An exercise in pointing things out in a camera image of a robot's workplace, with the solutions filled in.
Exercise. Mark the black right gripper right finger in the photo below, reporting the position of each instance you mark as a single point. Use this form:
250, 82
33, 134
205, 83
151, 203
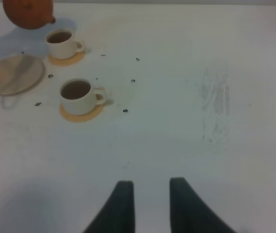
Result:
189, 213

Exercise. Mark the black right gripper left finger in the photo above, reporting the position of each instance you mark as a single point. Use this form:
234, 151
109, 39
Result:
118, 213

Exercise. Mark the brown clay teapot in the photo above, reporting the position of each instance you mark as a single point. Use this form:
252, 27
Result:
29, 14

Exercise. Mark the beige round teapot saucer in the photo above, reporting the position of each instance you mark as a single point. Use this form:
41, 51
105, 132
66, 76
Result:
20, 73

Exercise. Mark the near orange round coaster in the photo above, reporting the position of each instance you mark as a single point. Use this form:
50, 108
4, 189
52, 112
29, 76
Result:
83, 118

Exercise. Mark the orange round coaster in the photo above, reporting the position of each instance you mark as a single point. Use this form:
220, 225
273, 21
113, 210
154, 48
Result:
83, 118
67, 62

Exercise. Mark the near white teacup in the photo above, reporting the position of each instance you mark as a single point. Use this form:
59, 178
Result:
80, 96

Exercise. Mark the white teacup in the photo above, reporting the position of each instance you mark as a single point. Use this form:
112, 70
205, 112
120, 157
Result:
63, 45
80, 96

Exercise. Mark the far orange round coaster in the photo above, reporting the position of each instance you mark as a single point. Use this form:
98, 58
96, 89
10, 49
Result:
67, 62

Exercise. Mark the far white teacup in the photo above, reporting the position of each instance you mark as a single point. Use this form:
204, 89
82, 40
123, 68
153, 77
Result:
63, 45

